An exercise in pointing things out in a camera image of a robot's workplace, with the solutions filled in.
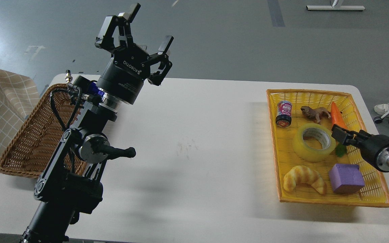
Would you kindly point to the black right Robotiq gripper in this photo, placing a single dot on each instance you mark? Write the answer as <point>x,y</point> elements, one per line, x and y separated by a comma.
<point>374,150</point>

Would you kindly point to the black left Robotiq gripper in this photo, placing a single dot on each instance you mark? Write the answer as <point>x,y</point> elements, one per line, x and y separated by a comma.
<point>129,65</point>

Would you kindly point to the yellow tape roll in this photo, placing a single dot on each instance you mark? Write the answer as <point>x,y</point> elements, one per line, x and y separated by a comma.
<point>313,142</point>

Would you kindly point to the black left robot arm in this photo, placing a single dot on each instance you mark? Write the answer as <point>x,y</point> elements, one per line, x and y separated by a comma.
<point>71,182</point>

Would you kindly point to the orange toy carrot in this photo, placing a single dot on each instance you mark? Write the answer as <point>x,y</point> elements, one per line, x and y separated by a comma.
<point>337,119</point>

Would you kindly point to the brown toy animal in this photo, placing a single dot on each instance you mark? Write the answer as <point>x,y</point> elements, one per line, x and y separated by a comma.
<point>315,114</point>

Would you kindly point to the purple foam block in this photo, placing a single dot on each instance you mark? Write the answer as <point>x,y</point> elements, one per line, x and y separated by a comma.
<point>346,178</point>

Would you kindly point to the yellow plastic basket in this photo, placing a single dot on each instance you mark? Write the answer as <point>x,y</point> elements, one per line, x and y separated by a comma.
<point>375,193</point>

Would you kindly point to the toy croissant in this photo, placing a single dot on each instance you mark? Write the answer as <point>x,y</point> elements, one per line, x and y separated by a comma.
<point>304,175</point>

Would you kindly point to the small red drink can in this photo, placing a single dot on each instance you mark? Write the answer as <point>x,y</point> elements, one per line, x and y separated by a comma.
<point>283,118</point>

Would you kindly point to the white stand base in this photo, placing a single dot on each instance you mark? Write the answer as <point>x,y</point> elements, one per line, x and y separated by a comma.
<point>335,5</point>

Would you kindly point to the brown wicker basket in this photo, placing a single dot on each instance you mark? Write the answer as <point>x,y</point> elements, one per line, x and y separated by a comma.
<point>30,151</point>

